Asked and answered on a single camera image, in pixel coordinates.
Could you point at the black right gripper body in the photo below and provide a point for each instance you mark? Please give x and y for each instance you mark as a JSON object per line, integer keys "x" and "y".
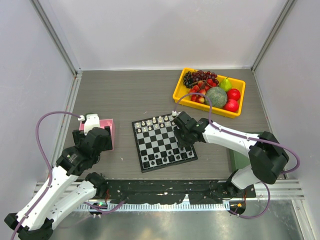
{"x": 183, "y": 139}

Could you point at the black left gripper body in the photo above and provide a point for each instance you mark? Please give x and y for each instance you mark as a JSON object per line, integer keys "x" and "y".
{"x": 97, "y": 156}

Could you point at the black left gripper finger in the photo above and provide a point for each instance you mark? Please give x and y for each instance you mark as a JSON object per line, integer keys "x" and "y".
{"x": 77, "y": 136}
{"x": 108, "y": 140}

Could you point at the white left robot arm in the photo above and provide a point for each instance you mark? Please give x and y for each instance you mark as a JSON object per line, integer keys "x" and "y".
{"x": 38, "y": 219}

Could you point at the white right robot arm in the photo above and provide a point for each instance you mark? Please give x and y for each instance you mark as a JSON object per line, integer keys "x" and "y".
{"x": 267, "y": 158}

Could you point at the black white chess board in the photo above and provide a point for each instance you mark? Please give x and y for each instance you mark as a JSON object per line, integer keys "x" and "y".
{"x": 157, "y": 146}

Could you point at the pink plastic box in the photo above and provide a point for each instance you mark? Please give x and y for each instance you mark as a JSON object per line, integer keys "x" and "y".
{"x": 111, "y": 124}

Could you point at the yellow plastic fruit tray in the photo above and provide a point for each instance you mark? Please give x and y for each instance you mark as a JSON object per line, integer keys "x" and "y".
{"x": 196, "y": 97}

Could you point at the green netted melon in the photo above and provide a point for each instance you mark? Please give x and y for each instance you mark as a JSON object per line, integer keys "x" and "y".
{"x": 217, "y": 96}

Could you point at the red apple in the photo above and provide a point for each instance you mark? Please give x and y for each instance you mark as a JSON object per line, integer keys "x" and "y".
{"x": 234, "y": 94}
{"x": 231, "y": 105}

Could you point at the dark grape bunch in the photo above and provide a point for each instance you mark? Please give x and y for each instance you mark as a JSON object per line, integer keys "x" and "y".
{"x": 200, "y": 78}

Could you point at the green pear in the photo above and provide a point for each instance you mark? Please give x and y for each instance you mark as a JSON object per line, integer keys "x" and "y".
{"x": 225, "y": 84}

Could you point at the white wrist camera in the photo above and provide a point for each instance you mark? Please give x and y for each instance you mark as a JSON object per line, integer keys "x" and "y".
{"x": 89, "y": 121}

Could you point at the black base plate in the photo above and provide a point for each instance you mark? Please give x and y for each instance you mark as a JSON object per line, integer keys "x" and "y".
{"x": 169, "y": 192}

